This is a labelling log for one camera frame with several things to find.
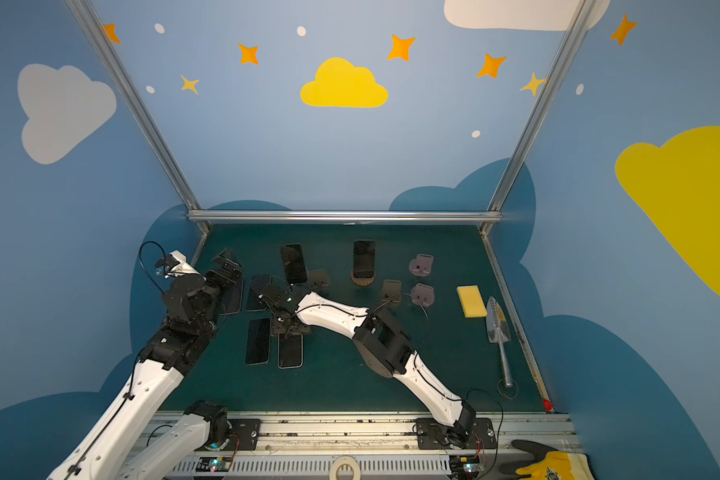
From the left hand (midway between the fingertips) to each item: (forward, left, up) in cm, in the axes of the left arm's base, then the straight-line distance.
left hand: (227, 258), depth 72 cm
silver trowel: (-4, -77, -30) cm, 83 cm away
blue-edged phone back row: (-8, -2, -29) cm, 31 cm away
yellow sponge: (+7, -70, -29) cm, 76 cm away
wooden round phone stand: (+15, -34, -30) cm, 48 cm away
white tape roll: (-38, -30, -30) cm, 57 cm away
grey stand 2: (+8, -55, -28) cm, 62 cm away
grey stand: (+19, -54, -26) cm, 63 cm away
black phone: (+19, -34, -23) cm, 45 cm away
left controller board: (-39, +2, -31) cm, 50 cm away
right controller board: (-39, -59, -32) cm, 77 cm away
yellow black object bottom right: (-38, -78, -27) cm, 91 cm away
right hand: (-4, -10, -29) cm, 31 cm away
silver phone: (-11, -12, -31) cm, 35 cm away
